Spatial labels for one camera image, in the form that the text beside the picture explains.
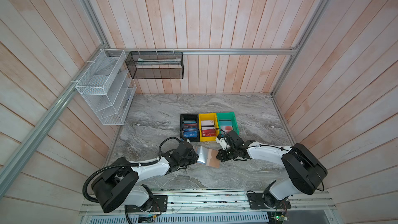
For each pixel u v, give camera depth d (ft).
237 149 2.29
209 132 3.20
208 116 3.32
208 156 2.90
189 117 3.51
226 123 3.31
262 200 2.35
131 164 1.56
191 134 3.20
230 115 3.35
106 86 2.21
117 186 1.39
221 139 2.74
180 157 2.19
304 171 1.46
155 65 3.38
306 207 2.41
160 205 2.39
